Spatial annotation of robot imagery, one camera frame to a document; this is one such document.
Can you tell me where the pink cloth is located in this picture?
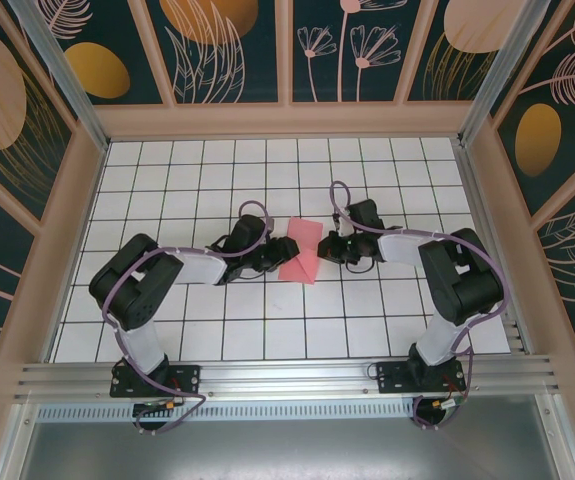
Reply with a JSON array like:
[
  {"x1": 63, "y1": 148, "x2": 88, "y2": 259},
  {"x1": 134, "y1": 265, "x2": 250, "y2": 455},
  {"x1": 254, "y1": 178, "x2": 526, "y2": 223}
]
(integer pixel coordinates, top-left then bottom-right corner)
[{"x1": 277, "y1": 216, "x2": 324, "y2": 285}]

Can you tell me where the small controller board with LEDs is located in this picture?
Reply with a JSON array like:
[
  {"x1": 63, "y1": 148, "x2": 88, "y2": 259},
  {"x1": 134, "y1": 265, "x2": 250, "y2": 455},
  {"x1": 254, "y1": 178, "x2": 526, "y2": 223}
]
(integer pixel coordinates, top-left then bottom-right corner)
[{"x1": 133, "y1": 398, "x2": 177, "y2": 415}]

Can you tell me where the small connector with orange plug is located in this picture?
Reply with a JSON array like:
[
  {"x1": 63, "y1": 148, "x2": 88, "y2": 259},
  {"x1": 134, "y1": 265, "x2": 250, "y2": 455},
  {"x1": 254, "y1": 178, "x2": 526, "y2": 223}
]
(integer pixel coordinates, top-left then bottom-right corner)
[{"x1": 431, "y1": 397, "x2": 468, "y2": 412}]

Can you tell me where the grey metal panel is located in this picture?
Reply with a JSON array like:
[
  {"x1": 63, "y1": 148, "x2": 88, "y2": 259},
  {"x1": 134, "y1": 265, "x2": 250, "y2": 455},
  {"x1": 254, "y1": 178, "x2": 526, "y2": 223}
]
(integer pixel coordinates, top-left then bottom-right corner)
[{"x1": 16, "y1": 419, "x2": 568, "y2": 480}]

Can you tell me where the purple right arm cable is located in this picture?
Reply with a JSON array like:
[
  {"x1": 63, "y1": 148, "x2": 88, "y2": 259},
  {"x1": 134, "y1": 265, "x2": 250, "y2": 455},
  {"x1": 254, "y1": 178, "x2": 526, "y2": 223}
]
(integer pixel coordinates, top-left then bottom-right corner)
[{"x1": 330, "y1": 180, "x2": 512, "y2": 432}]

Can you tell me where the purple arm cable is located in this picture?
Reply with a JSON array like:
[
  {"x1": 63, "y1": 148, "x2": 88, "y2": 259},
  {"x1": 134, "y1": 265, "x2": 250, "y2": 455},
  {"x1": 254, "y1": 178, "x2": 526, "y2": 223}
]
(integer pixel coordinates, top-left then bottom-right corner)
[
  {"x1": 330, "y1": 180, "x2": 512, "y2": 432},
  {"x1": 101, "y1": 199, "x2": 274, "y2": 436}
]

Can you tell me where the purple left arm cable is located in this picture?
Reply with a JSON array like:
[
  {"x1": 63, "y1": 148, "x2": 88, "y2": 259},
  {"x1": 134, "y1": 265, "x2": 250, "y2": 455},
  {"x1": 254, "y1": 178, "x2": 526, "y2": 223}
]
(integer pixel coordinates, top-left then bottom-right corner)
[{"x1": 101, "y1": 199, "x2": 274, "y2": 436}]

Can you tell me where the aluminium side rail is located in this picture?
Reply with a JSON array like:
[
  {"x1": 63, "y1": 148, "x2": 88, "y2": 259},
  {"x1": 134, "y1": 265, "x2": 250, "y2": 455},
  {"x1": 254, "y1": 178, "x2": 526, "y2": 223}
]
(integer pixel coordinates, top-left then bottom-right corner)
[{"x1": 454, "y1": 142, "x2": 536, "y2": 356}]

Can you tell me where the long aluminium mounting rail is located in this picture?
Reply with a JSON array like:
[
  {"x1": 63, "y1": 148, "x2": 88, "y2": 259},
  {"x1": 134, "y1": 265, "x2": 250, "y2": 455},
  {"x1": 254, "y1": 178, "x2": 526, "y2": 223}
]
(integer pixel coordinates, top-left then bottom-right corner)
[{"x1": 14, "y1": 354, "x2": 561, "y2": 401}]

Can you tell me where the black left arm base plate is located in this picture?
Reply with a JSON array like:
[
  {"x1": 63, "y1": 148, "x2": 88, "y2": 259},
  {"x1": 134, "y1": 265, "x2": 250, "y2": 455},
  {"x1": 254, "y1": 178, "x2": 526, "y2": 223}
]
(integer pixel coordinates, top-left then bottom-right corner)
[{"x1": 110, "y1": 363, "x2": 203, "y2": 399}]

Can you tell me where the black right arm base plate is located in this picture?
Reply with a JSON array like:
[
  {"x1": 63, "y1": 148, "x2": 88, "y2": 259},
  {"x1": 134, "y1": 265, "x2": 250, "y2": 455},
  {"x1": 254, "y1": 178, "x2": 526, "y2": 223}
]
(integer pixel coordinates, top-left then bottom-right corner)
[{"x1": 375, "y1": 360, "x2": 467, "y2": 396}]

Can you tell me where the slotted grey cable duct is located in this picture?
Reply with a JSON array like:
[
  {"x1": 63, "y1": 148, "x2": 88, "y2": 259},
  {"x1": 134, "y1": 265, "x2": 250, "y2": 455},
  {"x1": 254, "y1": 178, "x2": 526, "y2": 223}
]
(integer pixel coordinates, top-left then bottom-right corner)
[{"x1": 36, "y1": 403, "x2": 418, "y2": 421}]

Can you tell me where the aluminium corner post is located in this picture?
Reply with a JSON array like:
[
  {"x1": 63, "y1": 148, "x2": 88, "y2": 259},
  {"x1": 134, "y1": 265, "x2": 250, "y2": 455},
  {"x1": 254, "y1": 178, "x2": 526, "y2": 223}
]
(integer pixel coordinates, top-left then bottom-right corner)
[
  {"x1": 6, "y1": 0, "x2": 111, "y2": 151},
  {"x1": 456, "y1": 0, "x2": 553, "y2": 146}
]

